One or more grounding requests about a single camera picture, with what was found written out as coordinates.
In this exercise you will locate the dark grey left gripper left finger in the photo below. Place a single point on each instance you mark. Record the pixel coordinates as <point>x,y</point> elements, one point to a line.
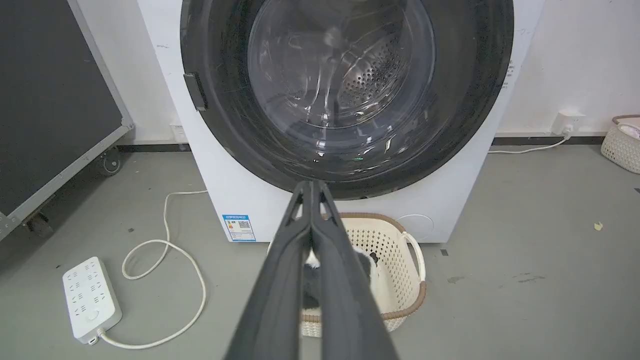
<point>280,300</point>

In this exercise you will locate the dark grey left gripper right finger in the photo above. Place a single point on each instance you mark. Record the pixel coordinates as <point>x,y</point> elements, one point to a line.
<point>345,300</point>

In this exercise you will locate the white front-load washing machine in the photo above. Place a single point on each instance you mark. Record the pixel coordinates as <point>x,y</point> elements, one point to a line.
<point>225,170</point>

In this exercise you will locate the round black washing machine door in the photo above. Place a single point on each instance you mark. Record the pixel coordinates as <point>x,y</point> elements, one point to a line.
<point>450,100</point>

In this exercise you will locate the dark clothing in basket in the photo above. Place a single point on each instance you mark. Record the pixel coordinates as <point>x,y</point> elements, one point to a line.
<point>364,265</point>

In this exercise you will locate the cream woven laundry basket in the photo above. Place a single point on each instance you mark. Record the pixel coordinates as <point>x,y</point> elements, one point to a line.
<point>395,255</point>

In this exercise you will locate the white power strip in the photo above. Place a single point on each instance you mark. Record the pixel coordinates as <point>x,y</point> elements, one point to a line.
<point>90,297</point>

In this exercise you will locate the black wheeled flight case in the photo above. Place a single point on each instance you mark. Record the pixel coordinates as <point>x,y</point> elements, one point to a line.
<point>45,95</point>

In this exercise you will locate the small white perforated basket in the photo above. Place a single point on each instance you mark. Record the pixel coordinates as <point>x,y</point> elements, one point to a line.
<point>622,145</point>

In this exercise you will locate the white wall socket plate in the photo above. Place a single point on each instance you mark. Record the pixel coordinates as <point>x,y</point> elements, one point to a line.
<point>178,133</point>

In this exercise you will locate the white wall plug adapter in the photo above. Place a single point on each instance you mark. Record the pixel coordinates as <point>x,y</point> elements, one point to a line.
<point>567,122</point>

